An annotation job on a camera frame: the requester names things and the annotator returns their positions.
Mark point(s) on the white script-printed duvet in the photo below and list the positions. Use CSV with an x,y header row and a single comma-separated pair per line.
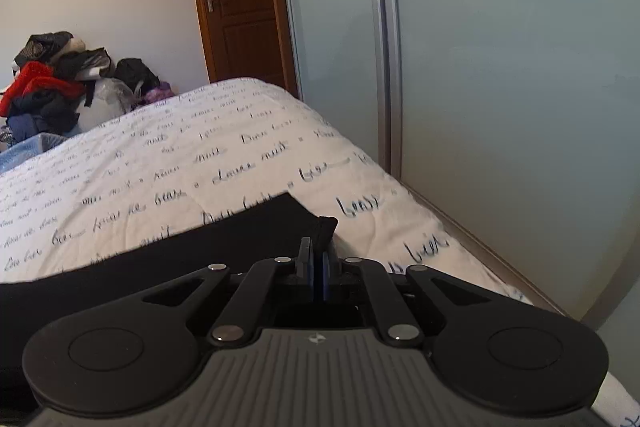
x,y
200,142

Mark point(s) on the purple cloth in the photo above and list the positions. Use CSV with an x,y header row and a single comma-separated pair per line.
x,y
159,94

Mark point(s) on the pile of clothes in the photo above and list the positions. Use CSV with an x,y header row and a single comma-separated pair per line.
x,y
45,87

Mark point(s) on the black pants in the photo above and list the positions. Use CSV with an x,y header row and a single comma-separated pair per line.
x,y
150,267

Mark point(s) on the black bag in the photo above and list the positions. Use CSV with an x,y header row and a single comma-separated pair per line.
x,y
134,74

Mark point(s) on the clear plastic bag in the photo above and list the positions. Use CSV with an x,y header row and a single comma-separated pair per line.
x,y
102,104

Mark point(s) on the brown wooden door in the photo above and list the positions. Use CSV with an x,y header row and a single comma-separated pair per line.
x,y
235,7

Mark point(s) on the frosted glass wardrobe door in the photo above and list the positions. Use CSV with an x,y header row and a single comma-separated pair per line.
x,y
510,82
330,32

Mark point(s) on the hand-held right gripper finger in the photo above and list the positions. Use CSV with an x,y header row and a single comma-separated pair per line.
x,y
327,279
315,281

